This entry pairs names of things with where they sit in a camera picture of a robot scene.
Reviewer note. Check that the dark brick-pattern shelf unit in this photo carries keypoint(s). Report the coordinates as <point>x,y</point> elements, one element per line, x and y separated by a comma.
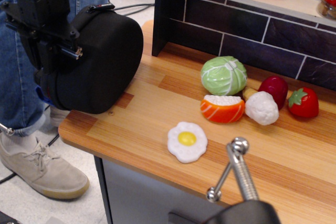
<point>282,36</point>

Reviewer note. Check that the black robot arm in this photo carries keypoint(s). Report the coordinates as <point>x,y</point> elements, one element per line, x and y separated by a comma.
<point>44,30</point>

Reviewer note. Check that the metal clamp screw handle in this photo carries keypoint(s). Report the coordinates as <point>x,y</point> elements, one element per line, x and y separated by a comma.
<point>236,149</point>

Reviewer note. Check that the black zipper case bag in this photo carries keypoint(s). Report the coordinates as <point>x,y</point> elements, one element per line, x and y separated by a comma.
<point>112,47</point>

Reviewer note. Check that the toy fried egg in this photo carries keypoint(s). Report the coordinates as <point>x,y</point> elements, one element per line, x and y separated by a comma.
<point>187,142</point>

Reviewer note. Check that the beige suede shoe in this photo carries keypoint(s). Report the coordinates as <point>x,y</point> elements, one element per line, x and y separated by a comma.
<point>42,169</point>

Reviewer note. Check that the blue jeans left leg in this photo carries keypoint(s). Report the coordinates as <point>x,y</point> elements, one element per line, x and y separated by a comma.
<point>21,109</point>

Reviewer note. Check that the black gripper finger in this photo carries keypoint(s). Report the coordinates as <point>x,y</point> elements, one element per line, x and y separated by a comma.
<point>30,47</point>
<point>50,55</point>

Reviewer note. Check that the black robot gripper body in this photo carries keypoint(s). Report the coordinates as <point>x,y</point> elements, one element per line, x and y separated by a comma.
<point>43,20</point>

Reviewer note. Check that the toy salmon sushi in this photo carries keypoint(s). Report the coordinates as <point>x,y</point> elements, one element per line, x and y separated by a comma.
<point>222,109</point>

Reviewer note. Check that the toy red strawberry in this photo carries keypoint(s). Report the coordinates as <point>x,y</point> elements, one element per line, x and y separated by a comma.
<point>304,102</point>

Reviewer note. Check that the toy dark red fruit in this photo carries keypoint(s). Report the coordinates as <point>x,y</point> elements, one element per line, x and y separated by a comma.
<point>277,87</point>

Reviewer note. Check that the toy white cauliflower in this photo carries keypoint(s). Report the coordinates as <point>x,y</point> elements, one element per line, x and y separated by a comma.
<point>262,108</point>

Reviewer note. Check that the glass jar red label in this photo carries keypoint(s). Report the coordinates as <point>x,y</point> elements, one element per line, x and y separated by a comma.
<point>326,8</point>

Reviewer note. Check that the black clamp body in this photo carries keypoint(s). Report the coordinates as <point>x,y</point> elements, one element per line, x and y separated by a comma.
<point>251,211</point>

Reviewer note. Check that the toy yellow banana piece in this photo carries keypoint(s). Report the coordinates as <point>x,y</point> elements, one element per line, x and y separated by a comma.
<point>248,92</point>

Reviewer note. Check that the toy green cabbage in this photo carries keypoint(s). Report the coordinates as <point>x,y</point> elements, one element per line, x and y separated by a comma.
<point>224,75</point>

